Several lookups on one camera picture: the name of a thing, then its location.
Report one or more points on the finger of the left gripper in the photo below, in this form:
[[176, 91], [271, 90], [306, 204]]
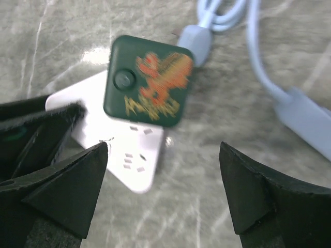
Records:
[[31, 136]]

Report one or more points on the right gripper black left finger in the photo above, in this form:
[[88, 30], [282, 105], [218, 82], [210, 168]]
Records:
[[54, 206]]

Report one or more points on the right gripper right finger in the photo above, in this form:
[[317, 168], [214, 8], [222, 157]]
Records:
[[271, 209]]

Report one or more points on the white triangular power strip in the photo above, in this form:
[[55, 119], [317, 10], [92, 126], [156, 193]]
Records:
[[133, 148]]

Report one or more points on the dark green plug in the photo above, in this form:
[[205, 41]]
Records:
[[147, 81]]

